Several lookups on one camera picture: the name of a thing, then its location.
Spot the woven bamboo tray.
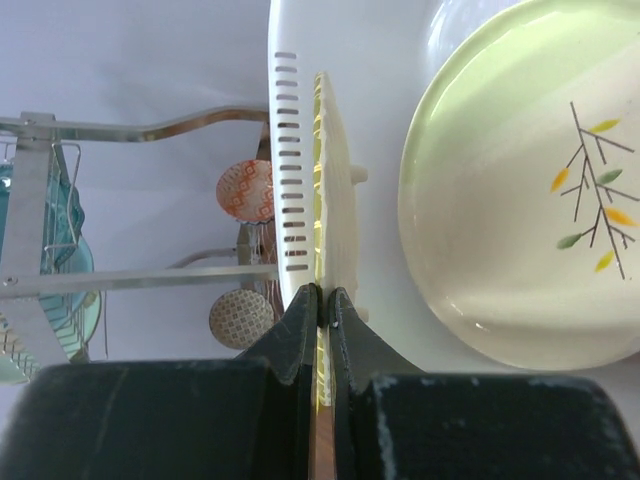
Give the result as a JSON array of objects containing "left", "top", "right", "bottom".
[{"left": 312, "top": 71, "right": 370, "bottom": 406}]

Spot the blue zigzag patterned bowl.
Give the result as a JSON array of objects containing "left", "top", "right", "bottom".
[{"left": 216, "top": 159, "right": 275, "bottom": 224}]

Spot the steel two-tier dish rack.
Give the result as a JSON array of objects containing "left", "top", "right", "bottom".
[{"left": 1, "top": 105, "right": 270, "bottom": 373}]

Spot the dark teal plate in rack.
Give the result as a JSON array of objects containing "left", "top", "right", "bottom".
[{"left": 0, "top": 159, "right": 96, "bottom": 321}]

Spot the white plastic bin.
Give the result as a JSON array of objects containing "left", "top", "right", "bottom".
[{"left": 267, "top": 0, "right": 640, "bottom": 374}]

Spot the grey patterned bowl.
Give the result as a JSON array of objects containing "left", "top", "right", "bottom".
[{"left": 209, "top": 289, "right": 274, "bottom": 350}]

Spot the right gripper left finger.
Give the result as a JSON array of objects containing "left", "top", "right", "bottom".
[{"left": 1, "top": 284, "right": 320, "bottom": 479}]

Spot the green cream leaf plate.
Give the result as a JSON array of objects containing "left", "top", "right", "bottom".
[{"left": 398, "top": 1, "right": 639, "bottom": 370}]

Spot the cream rimmed teal plate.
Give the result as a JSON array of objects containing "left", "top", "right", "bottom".
[{"left": 56, "top": 291, "right": 102, "bottom": 363}]

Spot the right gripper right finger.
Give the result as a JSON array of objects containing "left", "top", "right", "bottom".
[{"left": 327, "top": 289, "right": 639, "bottom": 479}]

